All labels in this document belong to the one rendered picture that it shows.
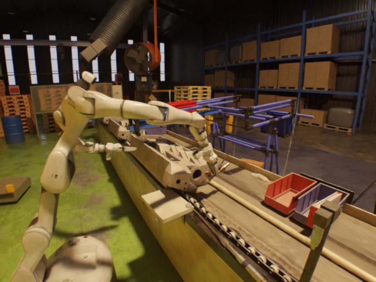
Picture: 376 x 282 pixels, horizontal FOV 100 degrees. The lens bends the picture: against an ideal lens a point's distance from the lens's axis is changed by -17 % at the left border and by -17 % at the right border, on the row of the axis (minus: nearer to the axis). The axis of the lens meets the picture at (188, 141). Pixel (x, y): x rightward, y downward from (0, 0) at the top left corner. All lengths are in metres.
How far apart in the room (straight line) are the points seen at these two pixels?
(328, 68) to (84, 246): 10.03
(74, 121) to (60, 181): 0.32
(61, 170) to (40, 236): 0.44
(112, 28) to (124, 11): 0.89
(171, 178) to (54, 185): 0.67
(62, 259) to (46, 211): 0.57
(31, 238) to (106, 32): 7.75
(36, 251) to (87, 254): 0.43
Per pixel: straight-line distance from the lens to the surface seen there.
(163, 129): 3.15
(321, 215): 0.49
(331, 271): 1.08
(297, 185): 1.56
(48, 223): 1.36
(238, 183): 1.58
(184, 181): 1.28
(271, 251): 1.05
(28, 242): 1.41
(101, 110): 0.83
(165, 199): 1.26
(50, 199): 1.27
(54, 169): 1.13
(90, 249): 1.72
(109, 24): 8.56
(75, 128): 1.09
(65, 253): 1.76
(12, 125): 7.67
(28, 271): 1.57
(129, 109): 0.79
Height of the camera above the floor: 1.47
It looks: 15 degrees down
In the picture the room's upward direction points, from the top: straight up
